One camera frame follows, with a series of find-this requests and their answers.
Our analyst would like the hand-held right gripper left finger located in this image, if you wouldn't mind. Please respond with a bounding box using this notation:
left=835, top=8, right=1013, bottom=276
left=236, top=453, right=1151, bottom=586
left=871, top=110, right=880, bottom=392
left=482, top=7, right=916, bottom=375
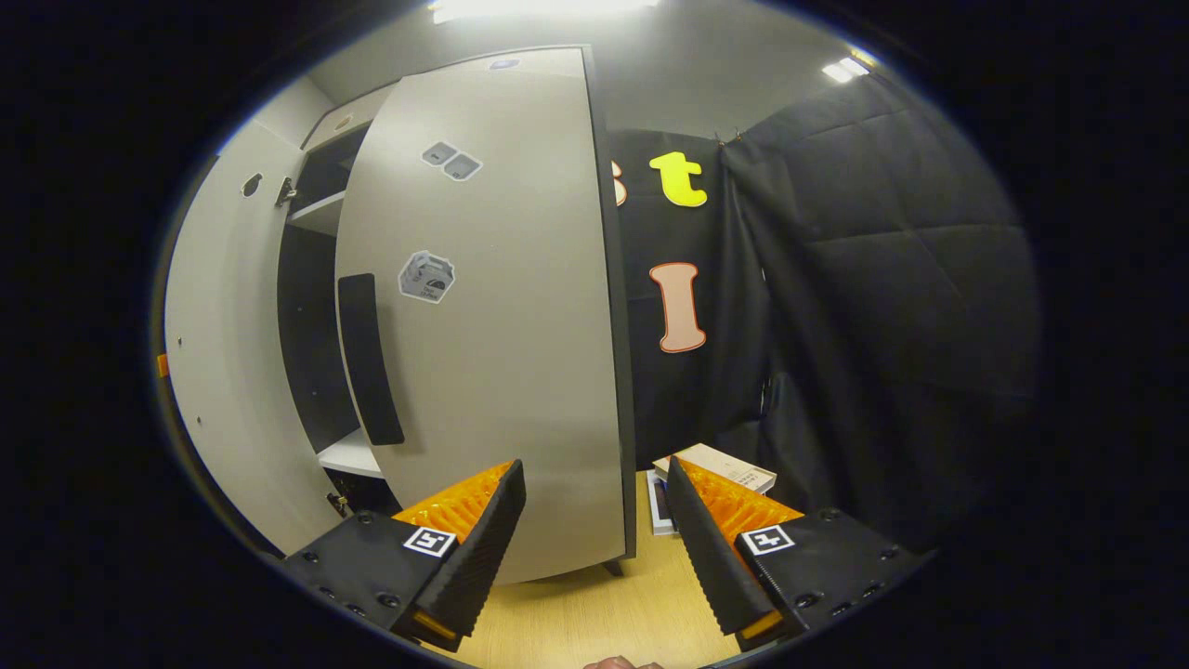
left=281, top=458, right=528, bottom=653

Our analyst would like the black right door handle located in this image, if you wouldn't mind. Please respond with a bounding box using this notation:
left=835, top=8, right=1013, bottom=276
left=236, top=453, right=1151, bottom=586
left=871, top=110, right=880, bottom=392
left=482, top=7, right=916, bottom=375
left=336, top=272, right=407, bottom=447

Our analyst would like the white flat box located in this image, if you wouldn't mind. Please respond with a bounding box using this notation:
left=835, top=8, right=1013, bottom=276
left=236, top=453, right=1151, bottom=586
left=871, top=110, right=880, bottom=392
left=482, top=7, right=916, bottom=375
left=652, top=442, right=777, bottom=495

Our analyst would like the tablet with blue screen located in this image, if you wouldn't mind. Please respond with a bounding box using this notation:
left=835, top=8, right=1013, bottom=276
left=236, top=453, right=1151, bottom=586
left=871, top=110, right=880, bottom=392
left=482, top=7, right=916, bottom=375
left=646, top=469, right=679, bottom=537

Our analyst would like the large ceiling light panel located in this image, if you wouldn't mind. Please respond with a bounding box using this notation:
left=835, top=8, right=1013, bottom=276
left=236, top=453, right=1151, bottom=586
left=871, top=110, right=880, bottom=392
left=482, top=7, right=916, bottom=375
left=429, top=0, right=662, bottom=24

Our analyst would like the grey cabinet door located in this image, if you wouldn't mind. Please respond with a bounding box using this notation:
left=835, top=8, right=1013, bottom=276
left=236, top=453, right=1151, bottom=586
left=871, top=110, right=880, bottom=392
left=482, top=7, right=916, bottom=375
left=163, top=121, right=346, bottom=557
left=334, top=45, right=639, bottom=586

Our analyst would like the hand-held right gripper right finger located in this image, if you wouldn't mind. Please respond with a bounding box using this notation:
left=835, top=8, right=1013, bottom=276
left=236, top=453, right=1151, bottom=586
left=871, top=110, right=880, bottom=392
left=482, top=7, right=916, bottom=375
left=664, top=455, right=934, bottom=651

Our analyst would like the black backdrop cloth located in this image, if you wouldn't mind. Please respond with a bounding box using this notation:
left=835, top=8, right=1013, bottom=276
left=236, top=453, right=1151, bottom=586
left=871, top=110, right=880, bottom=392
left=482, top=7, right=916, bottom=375
left=720, top=72, right=1039, bottom=549
left=608, top=128, right=772, bottom=470

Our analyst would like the wooden base platform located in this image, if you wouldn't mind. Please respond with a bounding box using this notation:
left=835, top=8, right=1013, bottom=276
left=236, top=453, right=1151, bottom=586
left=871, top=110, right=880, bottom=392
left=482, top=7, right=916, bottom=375
left=446, top=469, right=744, bottom=669

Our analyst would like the small ceiling light panel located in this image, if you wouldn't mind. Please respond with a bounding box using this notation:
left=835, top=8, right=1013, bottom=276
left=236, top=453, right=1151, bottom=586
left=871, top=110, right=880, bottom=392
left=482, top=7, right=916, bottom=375
left=822, top=48, right=876, bottom=85

